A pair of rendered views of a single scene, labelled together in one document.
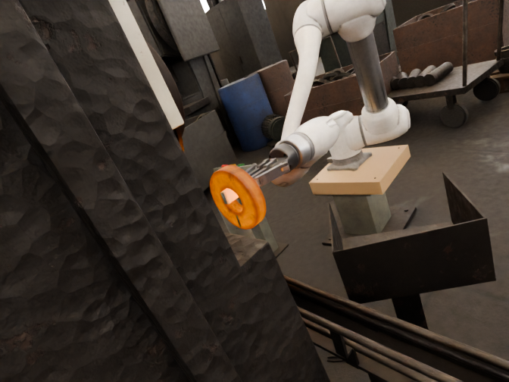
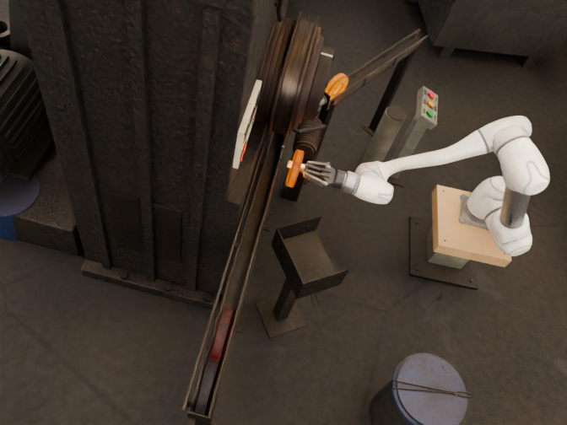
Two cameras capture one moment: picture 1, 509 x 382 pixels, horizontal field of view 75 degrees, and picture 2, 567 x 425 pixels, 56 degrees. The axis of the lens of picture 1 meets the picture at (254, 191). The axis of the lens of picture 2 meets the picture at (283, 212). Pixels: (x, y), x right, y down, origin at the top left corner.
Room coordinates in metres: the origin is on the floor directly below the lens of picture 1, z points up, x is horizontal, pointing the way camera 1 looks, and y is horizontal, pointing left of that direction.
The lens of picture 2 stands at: (-0.44, -0.75, 2.49)
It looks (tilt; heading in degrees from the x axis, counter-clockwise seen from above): 55 degrees down; 34
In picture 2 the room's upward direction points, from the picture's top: 18 degrees clockwise
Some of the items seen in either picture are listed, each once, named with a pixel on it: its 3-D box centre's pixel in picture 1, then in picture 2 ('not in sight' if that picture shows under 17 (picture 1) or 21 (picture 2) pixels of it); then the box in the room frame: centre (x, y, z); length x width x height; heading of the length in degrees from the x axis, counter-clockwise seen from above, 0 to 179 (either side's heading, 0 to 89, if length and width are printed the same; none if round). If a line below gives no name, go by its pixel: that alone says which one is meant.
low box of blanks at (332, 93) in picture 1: (345, 101); not in sight; (3.35, -1.23, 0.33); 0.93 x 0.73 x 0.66; 44
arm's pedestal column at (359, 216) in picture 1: (362, 205); (453, 239); (1.61, -0.52, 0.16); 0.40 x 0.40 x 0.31; 40
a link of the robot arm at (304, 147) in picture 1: (294, 151); (349, 182); (0.86, -0.14, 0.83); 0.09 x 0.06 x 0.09; 37
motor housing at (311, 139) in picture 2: not in sight; (299, 161); (1.17, 0.33, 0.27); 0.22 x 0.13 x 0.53; 37
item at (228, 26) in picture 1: (251, 61); not in sight; (6.12, -0.85, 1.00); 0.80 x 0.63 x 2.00; 42
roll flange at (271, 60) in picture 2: not in sight; (273, 71); (0.78, 0.31, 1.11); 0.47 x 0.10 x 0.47; 37
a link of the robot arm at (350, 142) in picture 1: (343, 133); (492, 196); (1.60, -0.53, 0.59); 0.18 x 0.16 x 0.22; 63
